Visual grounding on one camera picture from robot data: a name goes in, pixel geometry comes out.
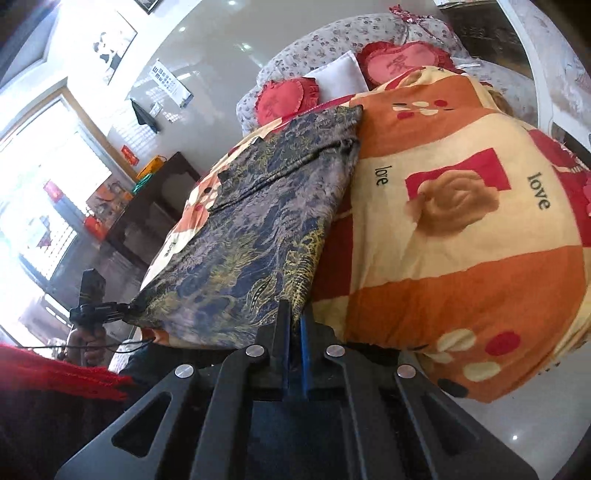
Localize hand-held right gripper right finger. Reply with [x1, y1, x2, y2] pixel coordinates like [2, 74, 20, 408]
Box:
[300, 309, 541, 480]

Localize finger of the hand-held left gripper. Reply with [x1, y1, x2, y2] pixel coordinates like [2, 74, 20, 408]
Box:
[104, 302, 136, 320]

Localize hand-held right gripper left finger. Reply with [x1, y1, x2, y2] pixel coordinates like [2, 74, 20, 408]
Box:
[55, 300, 293, 480]

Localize dark floral patterned shirt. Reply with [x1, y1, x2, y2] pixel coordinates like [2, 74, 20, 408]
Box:
[127, 105, 365, 349]

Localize person's left hand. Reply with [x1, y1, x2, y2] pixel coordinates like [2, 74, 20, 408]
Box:
[65, 323, 112, 367]

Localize orange packages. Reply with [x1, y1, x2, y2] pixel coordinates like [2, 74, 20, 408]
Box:
[83, 178, 132, 234]

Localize red fringed cloth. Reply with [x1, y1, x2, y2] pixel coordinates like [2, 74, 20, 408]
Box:
[0, 344, 134, 402]

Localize dark plain wooden cabinet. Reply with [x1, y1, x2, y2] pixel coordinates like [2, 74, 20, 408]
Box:
[104, 151, 201, 266]

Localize yellow box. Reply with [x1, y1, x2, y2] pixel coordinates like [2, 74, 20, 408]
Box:
[139, 156, 166, 178]

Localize window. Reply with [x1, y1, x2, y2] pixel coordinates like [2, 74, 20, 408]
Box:
[0, 88, 114, 324]

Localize orange red printed quilt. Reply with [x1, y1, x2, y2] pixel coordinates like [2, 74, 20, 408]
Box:
[139, 66, 591, 404]

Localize dark hanging cloth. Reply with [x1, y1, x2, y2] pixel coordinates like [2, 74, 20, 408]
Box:
[130, 98, 161, 134]

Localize red heart pillow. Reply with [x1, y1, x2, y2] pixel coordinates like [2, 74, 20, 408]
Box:
[255, 76, 322, 126]
[355, 41, 455, 90]

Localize white pillow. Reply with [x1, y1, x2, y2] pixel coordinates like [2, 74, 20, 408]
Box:
[302, 51, 370, 102]

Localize dark carved wooden cabinet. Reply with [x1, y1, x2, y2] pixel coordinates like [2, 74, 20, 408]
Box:
[443, 0, 532, 70]

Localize white chair with lace cover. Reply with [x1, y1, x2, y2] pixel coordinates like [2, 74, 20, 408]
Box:
[496, 0, 591, 162]

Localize thin black cable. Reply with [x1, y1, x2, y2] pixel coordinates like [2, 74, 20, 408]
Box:
[18, 337, 158, 356]

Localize white wall chart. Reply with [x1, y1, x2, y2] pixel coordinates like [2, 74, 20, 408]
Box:
[151, 60, 194, 108]

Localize black and white wall picture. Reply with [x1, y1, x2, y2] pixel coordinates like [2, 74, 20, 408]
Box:
[88, 9, 139, 86]

